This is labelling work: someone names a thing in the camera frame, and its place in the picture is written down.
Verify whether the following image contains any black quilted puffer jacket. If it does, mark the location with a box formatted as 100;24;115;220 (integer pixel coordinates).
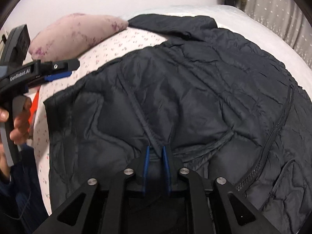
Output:
44;14;311;233

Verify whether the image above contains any grey dotted curtain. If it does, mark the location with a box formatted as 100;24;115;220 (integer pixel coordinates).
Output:
244;0;311;67

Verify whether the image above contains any dark blue sleeve forearm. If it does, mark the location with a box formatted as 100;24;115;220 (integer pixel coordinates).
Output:
1;144;48;233

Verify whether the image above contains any person's left hand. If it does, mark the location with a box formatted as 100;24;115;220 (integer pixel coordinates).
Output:
10;97;32;145

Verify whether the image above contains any pink floral pillow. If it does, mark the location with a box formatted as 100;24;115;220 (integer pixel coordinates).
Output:
28;13;129;62

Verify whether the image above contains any cherry print bed sheet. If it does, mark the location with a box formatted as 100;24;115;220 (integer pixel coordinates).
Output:
33;5;311;214

